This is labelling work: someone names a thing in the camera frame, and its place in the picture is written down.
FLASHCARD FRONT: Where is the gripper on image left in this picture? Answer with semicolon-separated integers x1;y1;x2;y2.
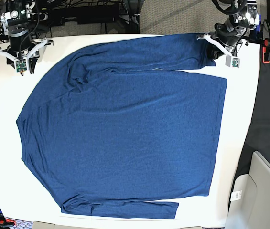
0;38;54;75

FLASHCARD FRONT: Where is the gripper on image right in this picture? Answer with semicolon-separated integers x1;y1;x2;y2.
196;30;248;57

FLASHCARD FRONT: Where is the blue long-sleeve shirt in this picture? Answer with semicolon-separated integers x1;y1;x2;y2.
16;34;227;219

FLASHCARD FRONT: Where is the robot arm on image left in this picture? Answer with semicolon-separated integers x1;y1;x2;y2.
0;0;54;75

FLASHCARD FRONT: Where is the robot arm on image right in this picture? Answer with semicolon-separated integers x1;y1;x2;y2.
197;0;260;60

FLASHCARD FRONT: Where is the red clamp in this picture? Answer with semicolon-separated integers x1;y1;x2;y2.
262;38;270;63

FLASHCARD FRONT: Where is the beige plastic bin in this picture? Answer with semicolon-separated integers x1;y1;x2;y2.
225;151;270;229

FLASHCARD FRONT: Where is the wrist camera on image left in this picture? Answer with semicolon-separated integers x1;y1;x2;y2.
14;59;27;73

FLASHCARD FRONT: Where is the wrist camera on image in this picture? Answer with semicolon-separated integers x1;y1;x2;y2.
14;59;27;73
225;55;240;68

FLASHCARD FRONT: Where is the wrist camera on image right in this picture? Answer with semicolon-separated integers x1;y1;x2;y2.
225;55;240;68

